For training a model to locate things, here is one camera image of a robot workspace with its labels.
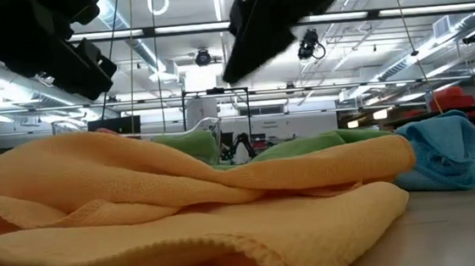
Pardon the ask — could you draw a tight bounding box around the black monitor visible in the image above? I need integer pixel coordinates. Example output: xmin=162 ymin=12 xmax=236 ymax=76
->
xmin=86 ymin=114 xmax=142 ymax=138

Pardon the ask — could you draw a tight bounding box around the clear plastic bin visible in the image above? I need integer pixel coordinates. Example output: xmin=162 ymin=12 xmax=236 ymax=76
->
xmin=52 ymin=108 xmax=224 ymax=165

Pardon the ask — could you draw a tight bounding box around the orange microfiber towel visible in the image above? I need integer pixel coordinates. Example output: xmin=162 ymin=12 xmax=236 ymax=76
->
xmin=0 ymin=106 xmax=425 ymax=266

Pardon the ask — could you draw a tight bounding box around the blue microfiber towel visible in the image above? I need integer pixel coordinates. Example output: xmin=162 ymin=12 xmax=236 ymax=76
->
xmin=388 ymin=108 xmax=475 ymax=197

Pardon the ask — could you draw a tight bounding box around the black overhead crossbar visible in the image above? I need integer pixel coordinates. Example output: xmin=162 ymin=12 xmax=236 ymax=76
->
xmin=0 ymin=1 xmax=475 ymax=51

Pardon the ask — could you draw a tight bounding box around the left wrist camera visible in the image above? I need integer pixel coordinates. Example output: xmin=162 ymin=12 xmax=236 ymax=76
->
xmin=37 ymin=0 xmax=102 ymax=30

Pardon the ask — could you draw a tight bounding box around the white pillar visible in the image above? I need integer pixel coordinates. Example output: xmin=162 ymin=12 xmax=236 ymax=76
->
xmin=185 ymin=96 xmax=220 ymax=128

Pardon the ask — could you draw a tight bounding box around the green microfiber towel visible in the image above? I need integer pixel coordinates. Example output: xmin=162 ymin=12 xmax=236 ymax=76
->
xmin=152 ymin=129 xmax=223 ymax=171
xmin=210 ymin=125 xmax=394 ymax=172

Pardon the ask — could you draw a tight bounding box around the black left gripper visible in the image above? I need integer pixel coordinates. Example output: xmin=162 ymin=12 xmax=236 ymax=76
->
xmin=0 ymin=0 xmax=120 ymax=109

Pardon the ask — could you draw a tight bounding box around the red object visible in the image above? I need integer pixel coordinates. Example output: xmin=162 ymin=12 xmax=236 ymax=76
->
xmin=428 ymin=84 xmax=475 ymax=124

